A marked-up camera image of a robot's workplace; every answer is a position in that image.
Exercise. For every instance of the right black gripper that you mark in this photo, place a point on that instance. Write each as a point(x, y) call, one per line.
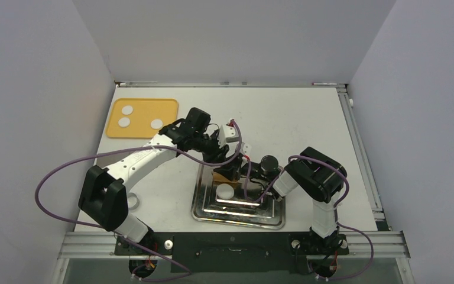
point(232, 168)

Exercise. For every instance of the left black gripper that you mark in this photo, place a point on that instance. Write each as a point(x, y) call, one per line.
point(218, 154)

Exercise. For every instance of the wooden rolling pin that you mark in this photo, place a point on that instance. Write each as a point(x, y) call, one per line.
point(218, 179)

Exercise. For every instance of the white dough piece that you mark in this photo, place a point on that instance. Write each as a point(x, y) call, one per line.
point(225, 191)

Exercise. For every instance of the stainless steel tray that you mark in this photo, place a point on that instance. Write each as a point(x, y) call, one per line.
point(241, 210)

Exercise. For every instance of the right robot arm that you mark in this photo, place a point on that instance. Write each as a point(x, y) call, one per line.
point(318, 175)

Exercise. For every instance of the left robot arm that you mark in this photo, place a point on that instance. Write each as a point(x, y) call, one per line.
point(105, 189)

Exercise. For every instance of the white dough disc right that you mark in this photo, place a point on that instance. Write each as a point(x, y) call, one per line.
point(156, 124)

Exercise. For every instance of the white dough disc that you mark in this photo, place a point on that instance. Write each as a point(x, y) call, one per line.
point(127, 110)
point(156, 124)
point(124, 122)

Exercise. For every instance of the white dough disc lower left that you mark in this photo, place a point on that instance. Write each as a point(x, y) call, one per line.
point(124, 122)

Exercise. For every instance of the white dough disc upper left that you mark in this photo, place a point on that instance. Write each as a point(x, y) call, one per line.
point(127, 110)

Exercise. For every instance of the yellow plastic tray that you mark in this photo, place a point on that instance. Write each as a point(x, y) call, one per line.
point(145, 110)

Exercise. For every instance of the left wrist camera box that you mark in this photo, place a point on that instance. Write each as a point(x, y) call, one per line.
point(227, 134)

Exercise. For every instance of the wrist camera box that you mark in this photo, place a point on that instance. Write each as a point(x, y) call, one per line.
point(227, 134)
point(245, 149)

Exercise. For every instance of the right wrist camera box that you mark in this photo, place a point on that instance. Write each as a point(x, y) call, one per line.
point(245, 149)

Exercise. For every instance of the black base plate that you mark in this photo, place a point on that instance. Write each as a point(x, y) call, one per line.
point(236, 252)

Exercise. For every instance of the metal ring cutter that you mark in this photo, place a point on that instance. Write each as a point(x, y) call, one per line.
point(133, 201)

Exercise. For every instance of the aluminium frame rail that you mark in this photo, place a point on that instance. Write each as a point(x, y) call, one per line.
point(362, 158)

